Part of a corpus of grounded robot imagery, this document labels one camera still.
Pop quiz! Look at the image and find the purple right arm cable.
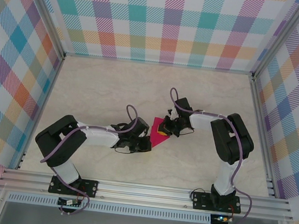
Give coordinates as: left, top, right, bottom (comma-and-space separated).
153, 86, 266, 224

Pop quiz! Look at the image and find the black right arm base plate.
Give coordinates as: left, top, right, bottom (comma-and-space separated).
191, 190, 243, 215

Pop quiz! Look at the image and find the small left circuit board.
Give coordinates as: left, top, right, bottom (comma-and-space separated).
57, 197, 82, 208

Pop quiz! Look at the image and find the aluminium frame post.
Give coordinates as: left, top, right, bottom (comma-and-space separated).
14, 0, 73, 60
251, 0, 299, 84

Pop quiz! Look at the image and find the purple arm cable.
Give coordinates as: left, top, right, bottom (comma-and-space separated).
33, 94, 144, 223
153, 86, 266, 224

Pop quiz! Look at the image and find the aluminium mounting rail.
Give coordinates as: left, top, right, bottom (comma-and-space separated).
0, 164, 296, 224

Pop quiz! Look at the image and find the aluminium frame side bar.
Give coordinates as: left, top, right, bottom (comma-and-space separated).
16, 53, 66, 173
237, 78, 290, 199

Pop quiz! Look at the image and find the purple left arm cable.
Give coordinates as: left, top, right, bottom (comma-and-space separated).
33, 94, 144, 223

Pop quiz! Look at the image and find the pink square paper sheet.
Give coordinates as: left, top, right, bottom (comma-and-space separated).
147, 116, 174, 150

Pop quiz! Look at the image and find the slotted grey cable duct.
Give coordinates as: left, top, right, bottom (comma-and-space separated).
6, 191, 212, 224

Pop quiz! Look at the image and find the small circuit board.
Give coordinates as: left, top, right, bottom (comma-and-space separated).
214, 214, 234, 224
57, 197, 82, 208

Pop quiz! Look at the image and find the small right circuit board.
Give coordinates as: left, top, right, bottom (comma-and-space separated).
214, 214, 234, 224

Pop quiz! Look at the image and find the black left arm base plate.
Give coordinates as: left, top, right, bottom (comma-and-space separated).
48, 175, 100, 200

